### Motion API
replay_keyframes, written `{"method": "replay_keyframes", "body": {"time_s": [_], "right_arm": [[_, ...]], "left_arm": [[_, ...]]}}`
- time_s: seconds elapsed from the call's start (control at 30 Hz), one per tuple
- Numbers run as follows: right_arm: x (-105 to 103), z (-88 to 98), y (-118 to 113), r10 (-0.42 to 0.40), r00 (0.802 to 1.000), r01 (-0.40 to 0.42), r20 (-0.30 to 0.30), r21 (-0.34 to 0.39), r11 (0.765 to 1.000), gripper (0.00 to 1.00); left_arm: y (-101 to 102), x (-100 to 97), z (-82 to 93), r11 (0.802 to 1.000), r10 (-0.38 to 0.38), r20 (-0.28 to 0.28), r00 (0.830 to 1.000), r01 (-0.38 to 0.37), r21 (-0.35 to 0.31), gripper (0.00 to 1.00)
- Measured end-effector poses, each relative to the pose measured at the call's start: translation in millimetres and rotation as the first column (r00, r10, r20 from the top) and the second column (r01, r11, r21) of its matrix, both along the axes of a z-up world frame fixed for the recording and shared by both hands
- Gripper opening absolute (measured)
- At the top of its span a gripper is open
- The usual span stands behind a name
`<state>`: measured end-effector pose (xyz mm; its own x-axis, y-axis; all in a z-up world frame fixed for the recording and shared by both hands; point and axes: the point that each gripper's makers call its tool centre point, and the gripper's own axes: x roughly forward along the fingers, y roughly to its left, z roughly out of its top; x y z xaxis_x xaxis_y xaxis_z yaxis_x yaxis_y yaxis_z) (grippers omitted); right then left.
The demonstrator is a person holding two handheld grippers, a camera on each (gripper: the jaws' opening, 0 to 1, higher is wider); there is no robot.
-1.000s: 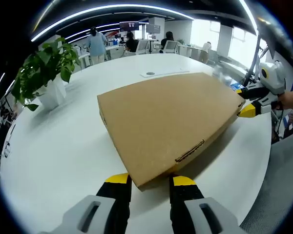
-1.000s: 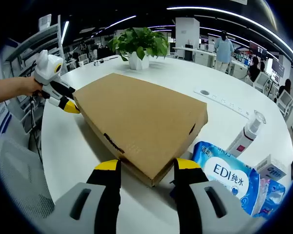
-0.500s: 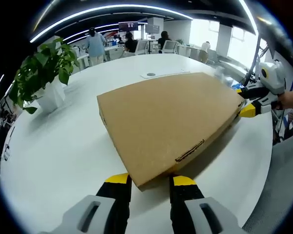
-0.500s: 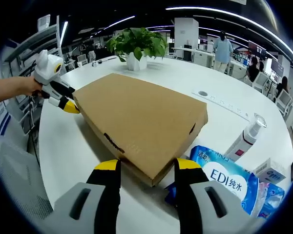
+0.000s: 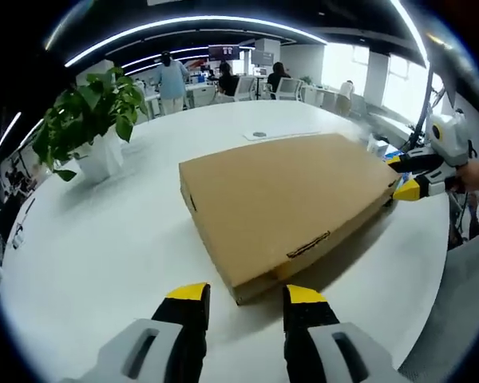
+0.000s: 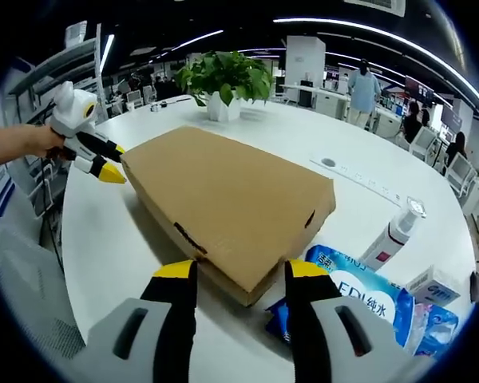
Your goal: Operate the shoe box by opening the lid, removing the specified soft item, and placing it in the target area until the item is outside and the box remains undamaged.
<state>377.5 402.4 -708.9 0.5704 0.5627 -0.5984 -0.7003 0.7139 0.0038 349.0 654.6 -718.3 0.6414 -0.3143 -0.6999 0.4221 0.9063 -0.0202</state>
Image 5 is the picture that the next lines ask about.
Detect wall display screen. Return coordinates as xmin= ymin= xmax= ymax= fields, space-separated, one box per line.
xmin=208 ymin=44 xmax=241 ymax=61

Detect straight ceiling light strip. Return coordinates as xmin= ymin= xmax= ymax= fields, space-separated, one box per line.
xmin=390 ymin=0 xmax=429 ymax=65

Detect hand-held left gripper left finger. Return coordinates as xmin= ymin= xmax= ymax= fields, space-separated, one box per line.
xmin=57 ymin=282 xmax=212 ymax=383

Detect green potted plant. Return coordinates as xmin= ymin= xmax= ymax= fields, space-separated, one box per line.
xmin=32 ymin=66 xmax=149 ymax=183

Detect brown cardboard shoe box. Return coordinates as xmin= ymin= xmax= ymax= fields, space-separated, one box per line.
xmin=178 ymin=133 xmax=402 ymax=306

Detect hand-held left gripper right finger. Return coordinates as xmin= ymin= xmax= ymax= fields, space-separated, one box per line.
xmin=282 ymin=283 xmax=418 ymax=383

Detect curved ceiling light strip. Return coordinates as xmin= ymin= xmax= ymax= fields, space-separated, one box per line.
xmin=65 ymin=15 xmax=329 ymax=68

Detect white office chair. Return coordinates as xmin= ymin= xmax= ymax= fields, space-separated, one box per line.
xmin=233 ymin=76 xmax=259 ymax=103
xmin=274 ymin=77 xmax=304 ymax=101

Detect white office desk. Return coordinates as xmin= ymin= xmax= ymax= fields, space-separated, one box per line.
xmin=183 ymin=81 xmax=220 ymax=109

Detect small white packet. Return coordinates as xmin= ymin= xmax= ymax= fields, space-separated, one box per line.
xmin=366 ymin=133 xmax=389 ymax=157

